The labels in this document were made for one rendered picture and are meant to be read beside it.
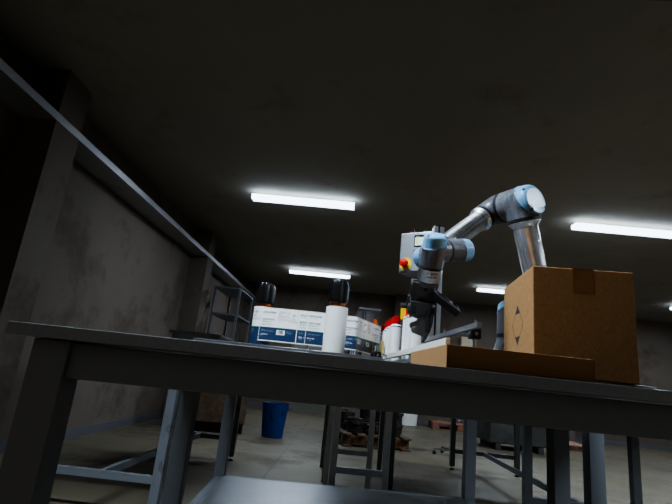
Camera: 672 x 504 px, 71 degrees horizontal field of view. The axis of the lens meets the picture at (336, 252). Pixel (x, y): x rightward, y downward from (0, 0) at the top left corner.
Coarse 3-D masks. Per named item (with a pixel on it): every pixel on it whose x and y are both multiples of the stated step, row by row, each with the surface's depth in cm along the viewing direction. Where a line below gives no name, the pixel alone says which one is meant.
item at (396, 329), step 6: (396, 318) 207; (396, 324) 206; (390, 330) 207; (396, 330) 204; (390, 336) 205; (396, 336) 204; (390, 342) 204; (396, 342) 203; (390, 348) 203; (396, 348) 202; (390, 360) 202
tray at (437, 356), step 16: (416, 352) 104; (432, 352) 90; (448, 352) 80; (464, 352) 81; (480, 352) 81; (496, 352) 81; (512, 352) 81; (464, 368) 80; (480, 368) 80; (496, 368) 80; (512, 368) 80; (528, 368) 80; (544, 368) 81; (560, 368) 81; (576, 368) 81; (592, 368) 81
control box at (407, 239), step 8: (424, 232) 212; (408, 240) 215; (400, 248) 217; (408, 248) 214; (416, 248) 212; (400, 256) 215; (408, 256) 213; (408, 264) 212; (400, 272) 214; (408, 272) 212; (416, 272) 210
